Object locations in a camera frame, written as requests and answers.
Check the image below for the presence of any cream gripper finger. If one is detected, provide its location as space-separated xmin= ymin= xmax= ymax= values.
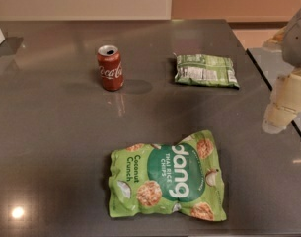
xmin=263 ymin=27 xmax=285 ymax=50
xmin=262 ymin=68 xmax=301 ymax=134

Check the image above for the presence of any red Coca-Cola can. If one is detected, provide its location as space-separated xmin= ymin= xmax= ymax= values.
xmin=97 ymin=45 xmax=123 ymax=91

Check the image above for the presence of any green Dang rice chips bag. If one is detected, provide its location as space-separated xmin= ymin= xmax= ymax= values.
xmin=109 ymin=130 xmax=227 ymax=221

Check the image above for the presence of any green jalapeno chip bag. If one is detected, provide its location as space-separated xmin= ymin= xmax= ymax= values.
xmin=175 ymin=54 xmax=240 ymax=89

